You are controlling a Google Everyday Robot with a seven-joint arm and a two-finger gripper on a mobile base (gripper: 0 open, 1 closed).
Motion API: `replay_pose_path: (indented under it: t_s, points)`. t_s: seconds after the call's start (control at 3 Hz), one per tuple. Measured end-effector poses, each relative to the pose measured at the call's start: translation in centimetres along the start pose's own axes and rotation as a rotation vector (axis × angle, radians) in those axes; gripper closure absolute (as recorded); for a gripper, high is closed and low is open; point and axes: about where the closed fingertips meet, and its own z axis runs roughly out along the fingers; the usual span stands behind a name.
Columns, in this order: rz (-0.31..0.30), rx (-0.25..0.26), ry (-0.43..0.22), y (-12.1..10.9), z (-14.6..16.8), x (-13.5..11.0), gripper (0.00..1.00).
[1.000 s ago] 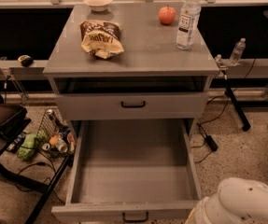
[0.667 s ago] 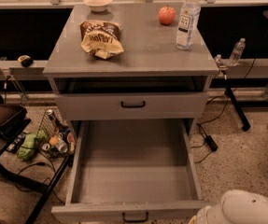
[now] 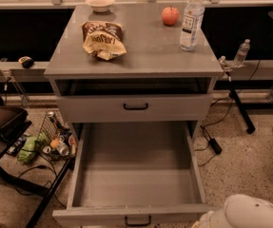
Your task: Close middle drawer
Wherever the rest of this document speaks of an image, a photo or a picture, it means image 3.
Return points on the white ceramic bowl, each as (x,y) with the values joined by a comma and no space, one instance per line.
(100,5)

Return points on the grey drawer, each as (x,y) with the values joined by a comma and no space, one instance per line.
(134,174)
(133,108)

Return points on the brown chip bag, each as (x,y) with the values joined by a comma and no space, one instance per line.
(103,39)

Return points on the grey drawer cabinet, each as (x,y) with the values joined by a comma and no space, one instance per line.
(153,65)

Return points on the grey top drawer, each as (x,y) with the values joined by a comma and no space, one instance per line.
(133,108)

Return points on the black stand leg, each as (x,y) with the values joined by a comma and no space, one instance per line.
(234,95)

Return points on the black power adapter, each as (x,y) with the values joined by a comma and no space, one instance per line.
(215,146)

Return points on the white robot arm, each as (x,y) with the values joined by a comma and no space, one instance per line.
(239,211)

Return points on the wire basket with cans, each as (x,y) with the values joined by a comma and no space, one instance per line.
(55,139)

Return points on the small clear water bottle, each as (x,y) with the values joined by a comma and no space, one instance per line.
(241,53)

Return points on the black tape measure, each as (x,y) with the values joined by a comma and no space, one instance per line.
(26,62)

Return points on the red apple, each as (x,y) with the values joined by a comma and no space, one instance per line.
(170,16)

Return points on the large clear water bottle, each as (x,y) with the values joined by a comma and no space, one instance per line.
(191,24)

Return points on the green bag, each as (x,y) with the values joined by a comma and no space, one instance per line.
(31,148)

